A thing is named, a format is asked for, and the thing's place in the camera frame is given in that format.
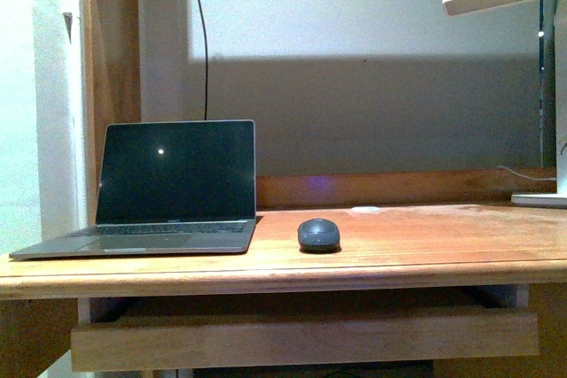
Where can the grey open laptop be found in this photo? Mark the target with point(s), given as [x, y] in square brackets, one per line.
[168, 188]

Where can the wooden keyboard tray drawer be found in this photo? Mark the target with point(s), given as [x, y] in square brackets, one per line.
[140, 341]

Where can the small white disc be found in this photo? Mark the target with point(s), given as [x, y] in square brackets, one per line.
[365, 209]

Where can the wooden desk frame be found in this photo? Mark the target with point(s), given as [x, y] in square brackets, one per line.
[356, 103]

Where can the dark grey computer mouse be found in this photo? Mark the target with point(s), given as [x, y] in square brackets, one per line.
[318, 236]

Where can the white desk lamp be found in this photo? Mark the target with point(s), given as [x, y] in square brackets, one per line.
[557, 199]

